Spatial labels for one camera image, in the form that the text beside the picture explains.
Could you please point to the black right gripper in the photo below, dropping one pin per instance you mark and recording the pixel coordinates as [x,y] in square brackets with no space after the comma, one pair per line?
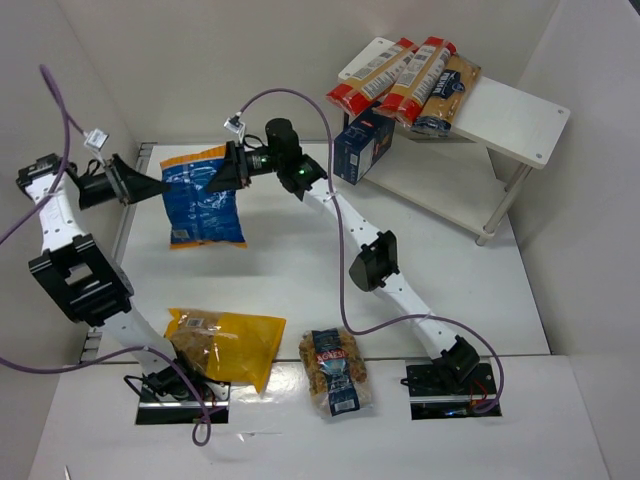
[235,165]

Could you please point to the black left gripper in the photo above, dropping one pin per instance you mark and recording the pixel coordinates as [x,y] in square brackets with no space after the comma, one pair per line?
[116,180]

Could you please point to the blue orange pasta bag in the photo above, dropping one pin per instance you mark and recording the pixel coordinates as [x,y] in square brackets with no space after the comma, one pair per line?
[196,216]

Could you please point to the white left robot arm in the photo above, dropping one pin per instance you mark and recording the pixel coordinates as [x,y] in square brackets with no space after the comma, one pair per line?
[85,282]

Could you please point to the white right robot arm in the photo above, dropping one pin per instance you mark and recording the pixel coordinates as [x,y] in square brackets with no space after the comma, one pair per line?
[368,257]

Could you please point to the dark blue pasta box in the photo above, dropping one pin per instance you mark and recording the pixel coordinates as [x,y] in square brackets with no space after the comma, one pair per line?
[361,145]

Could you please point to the yellow pasta bag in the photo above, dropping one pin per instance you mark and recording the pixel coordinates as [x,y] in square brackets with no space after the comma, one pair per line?
[227,347]

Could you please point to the clear fusilli pasta bag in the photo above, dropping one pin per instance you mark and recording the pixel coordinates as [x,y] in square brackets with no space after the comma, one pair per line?
[337,374]

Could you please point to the white two-tier shelf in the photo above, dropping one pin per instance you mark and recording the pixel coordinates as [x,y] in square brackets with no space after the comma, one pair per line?
[472,179]

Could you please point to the red spaghetti pack left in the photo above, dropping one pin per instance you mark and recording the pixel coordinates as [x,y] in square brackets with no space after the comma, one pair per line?
[368,83]

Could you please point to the red spaghetti pack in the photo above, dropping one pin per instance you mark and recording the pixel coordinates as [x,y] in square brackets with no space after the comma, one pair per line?
[368,83]
[408,95]

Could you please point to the red spaghetti pack middle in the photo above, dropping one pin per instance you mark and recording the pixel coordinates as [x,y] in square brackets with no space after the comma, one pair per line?
[408,95]

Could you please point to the dark blue spaghetti pack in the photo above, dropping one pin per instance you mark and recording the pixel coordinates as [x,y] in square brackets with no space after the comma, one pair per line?
[456,82]

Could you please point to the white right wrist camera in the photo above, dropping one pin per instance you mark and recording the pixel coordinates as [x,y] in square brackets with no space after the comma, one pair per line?
[235,125]

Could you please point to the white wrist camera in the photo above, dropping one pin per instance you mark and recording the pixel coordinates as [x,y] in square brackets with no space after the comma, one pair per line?
[95,140]
[235,125]

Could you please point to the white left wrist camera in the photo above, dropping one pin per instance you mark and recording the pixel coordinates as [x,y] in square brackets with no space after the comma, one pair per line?
[95,140]

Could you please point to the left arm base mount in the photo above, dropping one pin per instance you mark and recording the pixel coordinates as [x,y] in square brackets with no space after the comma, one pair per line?
[154,409]

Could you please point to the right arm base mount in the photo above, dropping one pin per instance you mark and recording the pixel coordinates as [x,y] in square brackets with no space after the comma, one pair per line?
[429,399]

